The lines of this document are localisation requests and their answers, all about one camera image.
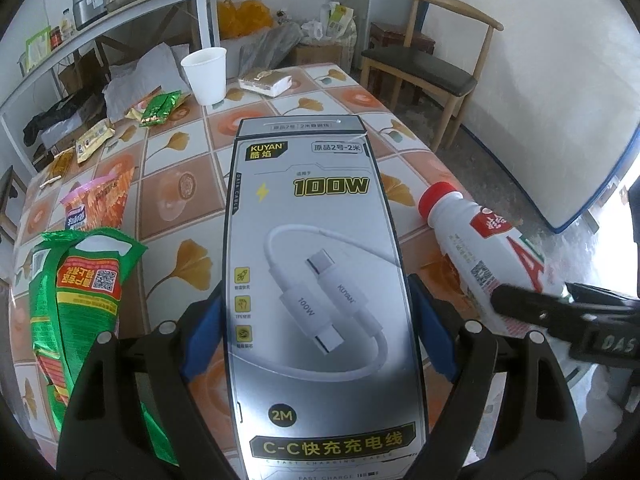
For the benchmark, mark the black cloth bag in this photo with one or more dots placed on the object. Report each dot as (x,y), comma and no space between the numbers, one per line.
(55,117)

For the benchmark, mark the white paper cup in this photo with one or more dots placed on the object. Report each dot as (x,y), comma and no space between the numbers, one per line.
(205,77)

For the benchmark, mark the small green wrappers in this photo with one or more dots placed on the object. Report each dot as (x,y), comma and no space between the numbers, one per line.
(162,107)

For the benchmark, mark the orange snack packet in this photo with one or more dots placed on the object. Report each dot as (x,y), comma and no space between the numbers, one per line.
(105,200)

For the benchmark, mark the yellow snack packet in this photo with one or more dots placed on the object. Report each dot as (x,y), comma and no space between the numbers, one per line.
(92,140)

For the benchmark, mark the white and green bags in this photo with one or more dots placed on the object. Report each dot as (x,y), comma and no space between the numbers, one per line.
(332,20)

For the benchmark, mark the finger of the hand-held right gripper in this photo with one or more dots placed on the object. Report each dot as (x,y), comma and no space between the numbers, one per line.
(605,295)
(530,307)

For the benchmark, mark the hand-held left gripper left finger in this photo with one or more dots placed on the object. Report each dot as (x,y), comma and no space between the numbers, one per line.
(200,340)

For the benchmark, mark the light wooden chair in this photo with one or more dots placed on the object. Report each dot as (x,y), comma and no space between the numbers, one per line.
(420,67)

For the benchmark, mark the large green snack packet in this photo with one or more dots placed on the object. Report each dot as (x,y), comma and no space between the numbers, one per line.
(75,280)

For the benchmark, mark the white metal shelf table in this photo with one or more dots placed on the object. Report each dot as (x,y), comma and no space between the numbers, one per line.
(207,15)

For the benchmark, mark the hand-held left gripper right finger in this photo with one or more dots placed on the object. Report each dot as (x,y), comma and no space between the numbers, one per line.
(440,345)

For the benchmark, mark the cardboard box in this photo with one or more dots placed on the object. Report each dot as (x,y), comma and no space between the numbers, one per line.
(315,55)

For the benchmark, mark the patterned orange tablecloth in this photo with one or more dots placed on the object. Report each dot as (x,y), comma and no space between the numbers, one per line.
(175,200)

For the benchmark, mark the grey plastic sack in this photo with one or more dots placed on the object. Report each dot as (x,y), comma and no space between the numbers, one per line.
(275,42)

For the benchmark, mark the metal cooking pot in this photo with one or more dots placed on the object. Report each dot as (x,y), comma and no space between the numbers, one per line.
(95,2)

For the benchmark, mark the white mattress with blue edge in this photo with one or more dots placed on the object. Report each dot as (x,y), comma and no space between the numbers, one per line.
(550,85)

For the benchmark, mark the dark wooden chair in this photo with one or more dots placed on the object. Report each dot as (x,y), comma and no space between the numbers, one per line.
(10,200)

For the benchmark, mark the sauce jars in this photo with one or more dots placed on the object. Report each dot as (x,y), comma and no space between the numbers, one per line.
(66,22)

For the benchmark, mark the white bottle with red cap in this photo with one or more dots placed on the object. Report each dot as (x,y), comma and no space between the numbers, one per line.
(465,245)

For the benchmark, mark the brown and white tissue pack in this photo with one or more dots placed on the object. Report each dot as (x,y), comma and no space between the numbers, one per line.
(265,82)

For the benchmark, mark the small yellow wrapper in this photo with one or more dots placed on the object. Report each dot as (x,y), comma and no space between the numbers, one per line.
(60,165)

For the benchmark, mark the brown wooden stool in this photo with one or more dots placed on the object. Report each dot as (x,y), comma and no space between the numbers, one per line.
(395,35)

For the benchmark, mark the yellow plastic bag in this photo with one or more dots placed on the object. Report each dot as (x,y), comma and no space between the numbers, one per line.
(245,20)

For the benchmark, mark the green and white packet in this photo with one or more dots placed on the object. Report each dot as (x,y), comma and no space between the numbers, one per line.
(37,47)

